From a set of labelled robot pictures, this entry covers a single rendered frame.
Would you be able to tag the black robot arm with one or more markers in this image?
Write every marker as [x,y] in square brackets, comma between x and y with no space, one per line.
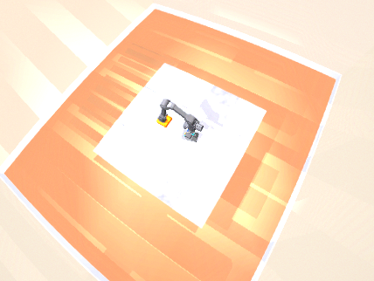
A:
[190,120]

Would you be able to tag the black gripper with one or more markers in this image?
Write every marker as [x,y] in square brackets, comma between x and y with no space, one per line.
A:
[190,132]

